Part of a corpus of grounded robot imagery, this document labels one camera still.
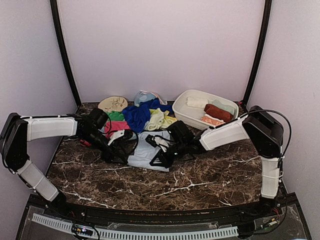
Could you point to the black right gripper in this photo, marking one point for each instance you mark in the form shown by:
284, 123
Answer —
164, 162

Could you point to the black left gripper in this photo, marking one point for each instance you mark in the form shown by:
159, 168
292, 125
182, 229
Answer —
111, 152

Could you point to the large pale blue towel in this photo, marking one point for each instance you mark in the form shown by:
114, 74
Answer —
144, 152

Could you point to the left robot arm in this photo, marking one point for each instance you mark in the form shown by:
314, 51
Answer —
19, 130

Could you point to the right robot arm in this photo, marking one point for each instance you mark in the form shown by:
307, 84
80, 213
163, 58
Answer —
257, 125

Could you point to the pink towel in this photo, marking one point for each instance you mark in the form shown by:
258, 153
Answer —
117, 126

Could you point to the pale yellow patterned towel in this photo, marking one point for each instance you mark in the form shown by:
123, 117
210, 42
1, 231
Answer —
159, 120

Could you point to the beige bird-painted plate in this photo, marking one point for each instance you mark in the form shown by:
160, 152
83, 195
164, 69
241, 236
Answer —
113, 103

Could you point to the royal blue towel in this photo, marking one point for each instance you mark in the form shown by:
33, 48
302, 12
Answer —
138, 116

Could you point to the orange patterned rolled towel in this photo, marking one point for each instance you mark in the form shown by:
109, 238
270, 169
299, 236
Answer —
211, 120

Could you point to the white plastic basin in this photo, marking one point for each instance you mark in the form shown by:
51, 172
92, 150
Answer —
192, 115

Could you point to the white rolled towel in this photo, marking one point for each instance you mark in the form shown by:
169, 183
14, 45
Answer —
196, 102

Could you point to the light blue dotted towel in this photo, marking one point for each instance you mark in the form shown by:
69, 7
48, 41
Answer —
145, 96

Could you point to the brown rolled towel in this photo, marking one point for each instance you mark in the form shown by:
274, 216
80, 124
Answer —
218, 113

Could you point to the pale green rolled towel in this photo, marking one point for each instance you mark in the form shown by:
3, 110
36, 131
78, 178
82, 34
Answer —
225, 107

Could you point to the white slotted cable duct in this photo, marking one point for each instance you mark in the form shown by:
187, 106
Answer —
121, 231

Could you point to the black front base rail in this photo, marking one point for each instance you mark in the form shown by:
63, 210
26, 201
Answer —
241, 214

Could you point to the black left frame post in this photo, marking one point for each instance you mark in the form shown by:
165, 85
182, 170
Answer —
63, 51

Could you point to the black frame post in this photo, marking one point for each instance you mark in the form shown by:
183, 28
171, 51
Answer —
63, 51
259, 51

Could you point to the black right frame post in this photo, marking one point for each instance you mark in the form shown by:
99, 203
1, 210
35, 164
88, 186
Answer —
259, 51

